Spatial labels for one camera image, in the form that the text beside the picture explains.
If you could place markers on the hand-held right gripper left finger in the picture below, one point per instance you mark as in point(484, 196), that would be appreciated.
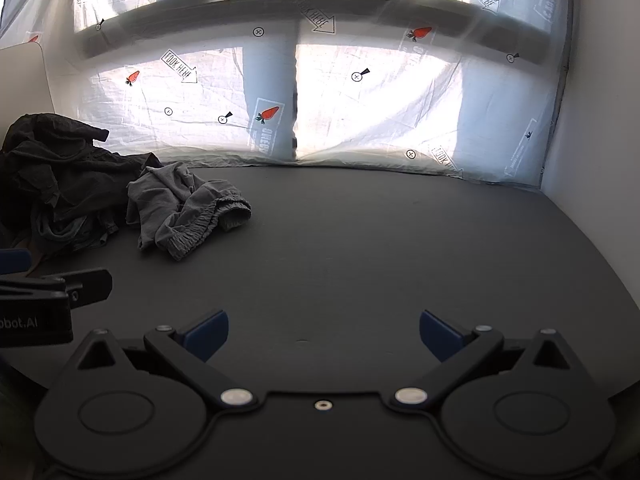
point(209, 334)

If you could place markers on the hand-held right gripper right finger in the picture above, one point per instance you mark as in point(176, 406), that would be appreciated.
point(439, 336)

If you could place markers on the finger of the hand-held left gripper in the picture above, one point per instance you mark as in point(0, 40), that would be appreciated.
point(86, 286)
point(14, 261)

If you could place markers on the grey garment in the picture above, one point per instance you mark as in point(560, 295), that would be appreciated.
point(175, 210)

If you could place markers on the black garment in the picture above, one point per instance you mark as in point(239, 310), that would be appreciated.
point(60, 170)

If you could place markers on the white printed sheet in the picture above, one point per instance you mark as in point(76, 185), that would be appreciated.
point(375, 110)

